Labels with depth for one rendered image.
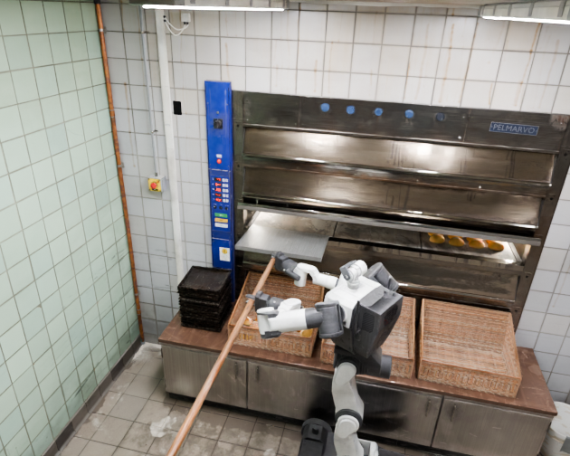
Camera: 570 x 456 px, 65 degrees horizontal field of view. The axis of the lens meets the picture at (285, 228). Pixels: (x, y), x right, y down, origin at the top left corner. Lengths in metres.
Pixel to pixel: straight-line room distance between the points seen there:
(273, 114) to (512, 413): 2.23
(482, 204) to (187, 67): 1.94
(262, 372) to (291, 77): 1.82
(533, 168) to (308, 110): 1.31
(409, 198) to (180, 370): 1.88
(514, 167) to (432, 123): 0.52
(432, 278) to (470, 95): 1.16
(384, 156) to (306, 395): 1.58
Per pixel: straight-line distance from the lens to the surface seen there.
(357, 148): 2.77
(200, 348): 3.06
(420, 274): 3.09
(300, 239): 2.99
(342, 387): 2.40
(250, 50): 2.78
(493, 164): 2.84
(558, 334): 3.47
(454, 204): 2.89
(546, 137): 2.87
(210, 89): 2.86
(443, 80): 2.69
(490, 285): 3.18
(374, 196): 2.85
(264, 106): 2.82
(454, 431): 3.17
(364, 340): 2.11
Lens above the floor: 2.55
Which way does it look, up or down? 26 degrees down
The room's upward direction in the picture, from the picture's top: 2 degrees clockwise
